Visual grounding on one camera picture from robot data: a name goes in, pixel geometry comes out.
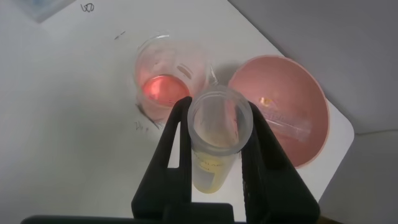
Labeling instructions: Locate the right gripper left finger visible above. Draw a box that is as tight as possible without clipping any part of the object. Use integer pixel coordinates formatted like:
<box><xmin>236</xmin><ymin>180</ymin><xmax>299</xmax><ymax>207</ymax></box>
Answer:
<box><xmin>131</xmin><ymin>96</ymin><xmax>193</xmax><ymax>220</ymax></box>

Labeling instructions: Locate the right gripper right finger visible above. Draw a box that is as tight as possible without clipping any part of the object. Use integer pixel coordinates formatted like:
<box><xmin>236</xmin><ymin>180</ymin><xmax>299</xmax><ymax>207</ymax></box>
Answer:
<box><xmin>241</xmin><ymin>101</ymin><xmax>321</xmax><ymax>224</ymax></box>

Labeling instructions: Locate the test tube with yellow pigment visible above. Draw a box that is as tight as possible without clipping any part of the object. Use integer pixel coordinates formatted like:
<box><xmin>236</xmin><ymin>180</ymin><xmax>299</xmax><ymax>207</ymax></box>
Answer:
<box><xmin>187</xmin><ymin>85</ymin><xmax>254</xmax><ymax>195</ymax></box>

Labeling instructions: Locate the test tube with red pigment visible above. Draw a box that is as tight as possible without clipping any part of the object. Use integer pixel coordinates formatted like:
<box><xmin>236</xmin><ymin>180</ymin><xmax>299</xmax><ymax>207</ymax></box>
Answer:
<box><xmin>259</xmin><ymin>96</ymin><xmax>313</xmax><ymax>142</ymax></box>

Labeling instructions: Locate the clear plastic beaker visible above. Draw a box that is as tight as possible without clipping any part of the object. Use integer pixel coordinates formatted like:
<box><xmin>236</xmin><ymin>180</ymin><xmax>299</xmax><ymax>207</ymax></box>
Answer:
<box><xmin>132</xmin><ymin>33</ymin><xmax>216</xmax><ymax>126</ymax></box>

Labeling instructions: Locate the clear plastic test tube rack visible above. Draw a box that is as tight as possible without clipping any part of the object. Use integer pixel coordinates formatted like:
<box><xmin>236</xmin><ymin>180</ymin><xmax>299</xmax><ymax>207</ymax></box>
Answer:
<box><xmin>12</xmin><ymin>0</ymin><xmax>77</xmax><ymax>24</ymax></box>

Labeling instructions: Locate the pink bowl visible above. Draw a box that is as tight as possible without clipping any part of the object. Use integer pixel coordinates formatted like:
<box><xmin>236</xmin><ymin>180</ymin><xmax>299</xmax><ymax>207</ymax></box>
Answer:
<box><xmin>227</xmin><ymin>54</ymin><xmax>331</xmax><ymax>169</ymax></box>

